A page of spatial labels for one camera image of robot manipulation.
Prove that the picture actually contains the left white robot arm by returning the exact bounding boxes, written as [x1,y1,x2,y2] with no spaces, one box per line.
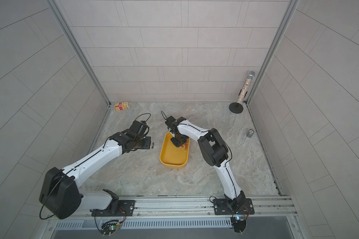
[39,119,151,219]

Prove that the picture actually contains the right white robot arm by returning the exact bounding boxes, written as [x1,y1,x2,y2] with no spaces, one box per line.
[161,112,246,214]

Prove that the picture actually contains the yellow plastic storage box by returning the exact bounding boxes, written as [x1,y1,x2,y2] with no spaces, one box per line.
[160,132,190,169]

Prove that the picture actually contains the small red yellow box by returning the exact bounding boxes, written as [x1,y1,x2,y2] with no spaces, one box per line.
[114,102,129,111]

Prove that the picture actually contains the red orange battery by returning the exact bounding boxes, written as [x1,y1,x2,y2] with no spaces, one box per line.
[181,142,189,151]

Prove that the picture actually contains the black stand crystal tube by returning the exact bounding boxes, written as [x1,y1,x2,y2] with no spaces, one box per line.
[229,71,255,114]

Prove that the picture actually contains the wrapped poker chip stack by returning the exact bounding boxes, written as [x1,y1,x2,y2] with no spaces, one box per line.
[246,129,255,138]

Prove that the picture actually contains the left circuit board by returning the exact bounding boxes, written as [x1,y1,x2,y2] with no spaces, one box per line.
[101,220,121,237]

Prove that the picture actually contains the circuit board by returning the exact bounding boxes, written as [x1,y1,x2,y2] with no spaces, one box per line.
[101,220,121,237]
[230,217,247,233]

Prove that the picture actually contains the right circuit board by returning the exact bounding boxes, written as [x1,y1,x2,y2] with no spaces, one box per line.
[230,217,247,233]

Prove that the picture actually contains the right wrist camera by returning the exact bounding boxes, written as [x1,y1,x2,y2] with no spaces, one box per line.
[165,116,177,128]

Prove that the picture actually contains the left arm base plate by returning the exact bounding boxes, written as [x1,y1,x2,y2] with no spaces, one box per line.
[90,200,136,217]

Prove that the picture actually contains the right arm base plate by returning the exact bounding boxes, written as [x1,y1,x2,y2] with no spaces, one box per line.
[211,198,255,216]

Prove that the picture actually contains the aluminium rail frame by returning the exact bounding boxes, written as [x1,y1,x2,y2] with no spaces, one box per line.
[36,195,306,239]

